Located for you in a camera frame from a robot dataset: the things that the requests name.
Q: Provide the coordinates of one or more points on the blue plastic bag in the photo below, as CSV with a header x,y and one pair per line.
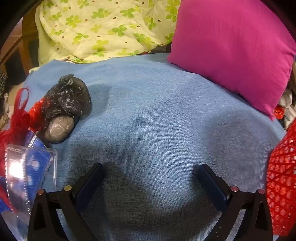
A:
x,y
27,166

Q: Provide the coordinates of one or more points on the red foil wrapper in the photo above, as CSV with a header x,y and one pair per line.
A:
x,y
278,114

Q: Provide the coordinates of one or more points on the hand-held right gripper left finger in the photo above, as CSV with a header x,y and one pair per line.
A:
x,y
86,185

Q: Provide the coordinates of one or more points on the blue toothpaste box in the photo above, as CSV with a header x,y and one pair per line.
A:
x,y
34,141

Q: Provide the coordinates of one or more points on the wooden chair frame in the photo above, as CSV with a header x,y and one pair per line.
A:
x,y
13,46

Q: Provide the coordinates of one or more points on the black white dotted cloth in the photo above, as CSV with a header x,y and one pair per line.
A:
x,y
2,81

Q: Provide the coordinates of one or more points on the green clover print quilt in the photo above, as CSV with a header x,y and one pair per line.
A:
x,y
104,27

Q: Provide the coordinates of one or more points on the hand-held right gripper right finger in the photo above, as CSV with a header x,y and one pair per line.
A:
x,y
209,183

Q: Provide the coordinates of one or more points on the magenta pillow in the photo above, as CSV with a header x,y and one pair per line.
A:
x,y
231,51

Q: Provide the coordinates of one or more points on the black plastic bag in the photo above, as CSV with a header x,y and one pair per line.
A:
x,y
67,97

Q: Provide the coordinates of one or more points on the light blue blanket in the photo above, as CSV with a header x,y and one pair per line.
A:
x,y
150,115

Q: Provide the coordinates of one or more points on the red plastic bag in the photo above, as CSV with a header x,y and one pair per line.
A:
x,y
20,115

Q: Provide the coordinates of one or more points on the red plastic basket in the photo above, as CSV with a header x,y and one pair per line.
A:
x,y
282,185

